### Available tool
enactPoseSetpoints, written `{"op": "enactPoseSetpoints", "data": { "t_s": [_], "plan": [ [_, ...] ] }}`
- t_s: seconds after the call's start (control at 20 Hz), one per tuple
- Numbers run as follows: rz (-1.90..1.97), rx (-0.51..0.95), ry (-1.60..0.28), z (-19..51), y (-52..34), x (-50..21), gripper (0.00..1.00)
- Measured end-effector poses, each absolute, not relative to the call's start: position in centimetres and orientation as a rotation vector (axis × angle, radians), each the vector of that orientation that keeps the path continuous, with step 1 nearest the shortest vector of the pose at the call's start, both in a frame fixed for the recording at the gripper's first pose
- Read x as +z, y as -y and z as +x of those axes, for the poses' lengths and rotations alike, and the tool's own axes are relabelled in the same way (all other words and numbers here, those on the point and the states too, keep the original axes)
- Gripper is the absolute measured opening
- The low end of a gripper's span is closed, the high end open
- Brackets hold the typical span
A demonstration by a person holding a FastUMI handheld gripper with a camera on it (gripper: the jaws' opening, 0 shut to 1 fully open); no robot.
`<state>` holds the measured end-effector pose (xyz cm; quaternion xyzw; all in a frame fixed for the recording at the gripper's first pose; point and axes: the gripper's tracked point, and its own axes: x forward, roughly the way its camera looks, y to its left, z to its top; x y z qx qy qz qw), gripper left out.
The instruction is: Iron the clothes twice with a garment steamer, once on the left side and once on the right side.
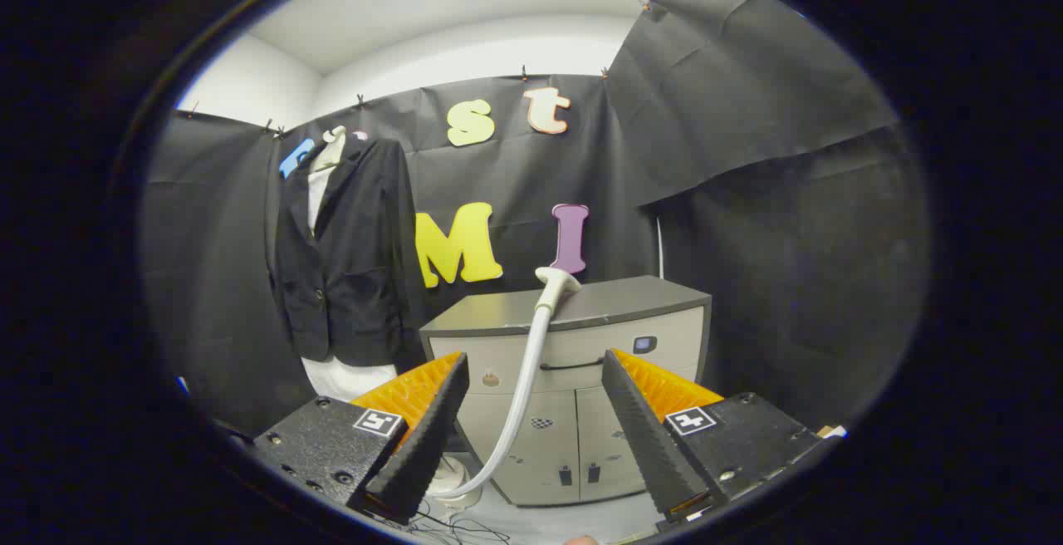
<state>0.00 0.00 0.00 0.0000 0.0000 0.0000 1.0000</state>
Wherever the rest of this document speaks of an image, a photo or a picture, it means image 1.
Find grey cabinet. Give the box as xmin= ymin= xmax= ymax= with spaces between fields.
xmin=419 ymin=275 xmax=713 ymax=508

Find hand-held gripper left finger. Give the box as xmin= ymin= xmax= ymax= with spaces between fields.
xmin=252 ymin=351 xmax=471 ymax=526

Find white hanging ironing pad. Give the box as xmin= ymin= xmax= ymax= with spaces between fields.
xmin=301 ymin=164 xmax=399 ymax=403

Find beige plastic hanger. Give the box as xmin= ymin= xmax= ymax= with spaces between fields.
xmin=311 ymin=125 xmax=348 ymax=174

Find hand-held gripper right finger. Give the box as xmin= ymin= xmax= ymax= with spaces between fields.
xmin=601 ymin=349 xmax=825 ymax=523

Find white garment steamer wand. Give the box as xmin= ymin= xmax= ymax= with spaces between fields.
xmin=428 ymin=267 xmax=583 ymax=503

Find thin black floor cables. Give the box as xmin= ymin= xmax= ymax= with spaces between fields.
xmin=390 ymin=503 xmax=512 ymax=545

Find white steamer base unit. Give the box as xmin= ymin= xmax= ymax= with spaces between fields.
xmin=428 ymin=454 xmax=483 ymax=508

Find black suit jacket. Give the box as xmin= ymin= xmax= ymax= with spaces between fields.
xmin=272 ymin=136 xmax=426 ymax=367

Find black backdrop cloth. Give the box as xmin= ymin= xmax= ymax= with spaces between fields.
xmin=137 ymin=0 xmax=931 ymax=446

